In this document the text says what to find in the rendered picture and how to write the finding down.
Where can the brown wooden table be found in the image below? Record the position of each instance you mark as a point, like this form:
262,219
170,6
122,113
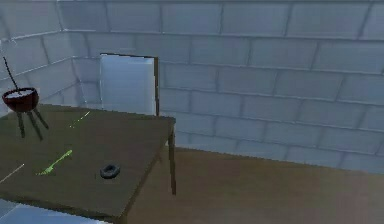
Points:
100,140

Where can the thin pale green utensil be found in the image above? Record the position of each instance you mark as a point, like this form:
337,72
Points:
80,118

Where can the dark red plant pot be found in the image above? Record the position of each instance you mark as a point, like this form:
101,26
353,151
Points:
20,100

